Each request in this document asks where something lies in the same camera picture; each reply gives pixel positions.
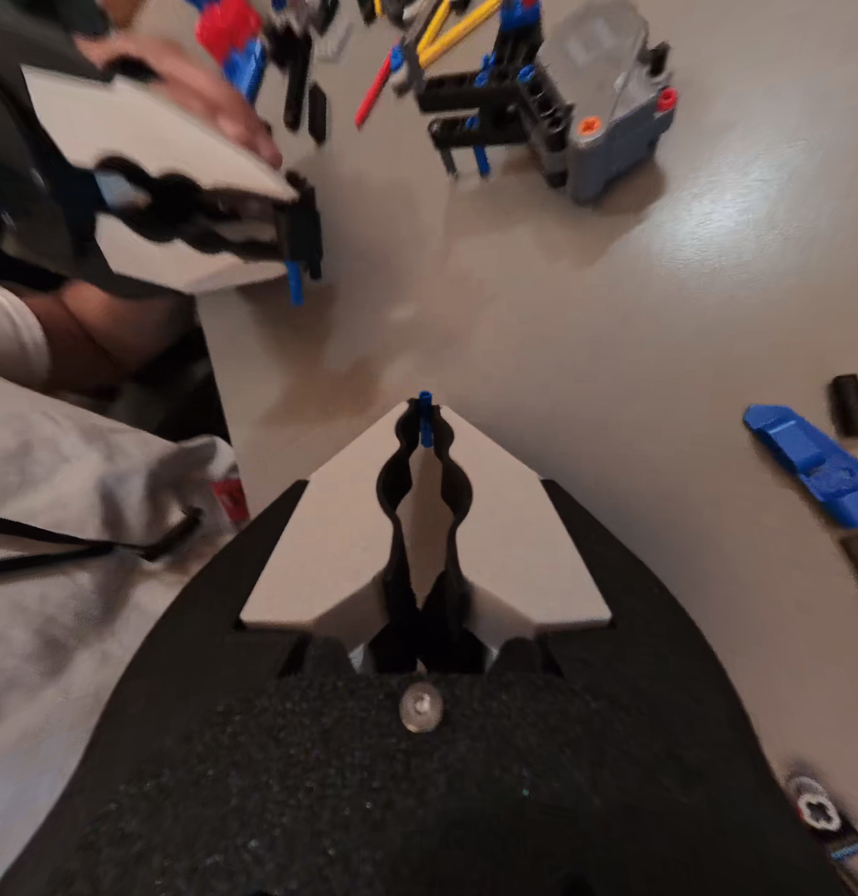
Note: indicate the yellow lego axles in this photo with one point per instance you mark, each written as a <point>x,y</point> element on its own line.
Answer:
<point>457,31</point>

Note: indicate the grey lego motor assembly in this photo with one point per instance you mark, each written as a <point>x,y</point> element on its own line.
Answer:
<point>590,105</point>

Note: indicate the small black lego connector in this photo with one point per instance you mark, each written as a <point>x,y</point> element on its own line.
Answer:
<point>849,406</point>

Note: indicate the black lego beam piece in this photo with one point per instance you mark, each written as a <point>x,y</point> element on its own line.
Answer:
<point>301,224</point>

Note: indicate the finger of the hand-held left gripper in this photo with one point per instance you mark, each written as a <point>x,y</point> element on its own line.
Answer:
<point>156,133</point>
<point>184,269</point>

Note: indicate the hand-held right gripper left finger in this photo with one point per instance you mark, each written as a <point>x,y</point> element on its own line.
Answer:
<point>324,553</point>

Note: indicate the person's left hand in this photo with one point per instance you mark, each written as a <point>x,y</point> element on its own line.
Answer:
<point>205,91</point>

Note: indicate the short black lego beam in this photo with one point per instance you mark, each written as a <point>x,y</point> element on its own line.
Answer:
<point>318,112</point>

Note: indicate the blue lego panel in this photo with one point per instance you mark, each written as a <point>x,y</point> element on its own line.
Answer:
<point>814,462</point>

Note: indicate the person's left forearm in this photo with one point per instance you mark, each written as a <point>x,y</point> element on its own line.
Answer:
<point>114,336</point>

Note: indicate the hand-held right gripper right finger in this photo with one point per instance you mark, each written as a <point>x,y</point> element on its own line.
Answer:
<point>520,553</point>

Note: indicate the red tag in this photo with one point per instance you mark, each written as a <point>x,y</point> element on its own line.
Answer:
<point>231,500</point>

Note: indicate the long black lego beam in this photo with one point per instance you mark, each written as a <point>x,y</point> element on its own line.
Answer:
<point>297,80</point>

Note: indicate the red lego axle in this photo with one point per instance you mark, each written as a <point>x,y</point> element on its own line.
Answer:
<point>376,87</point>

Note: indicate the red blue lego piece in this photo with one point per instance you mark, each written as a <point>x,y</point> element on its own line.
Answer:
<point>229,38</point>

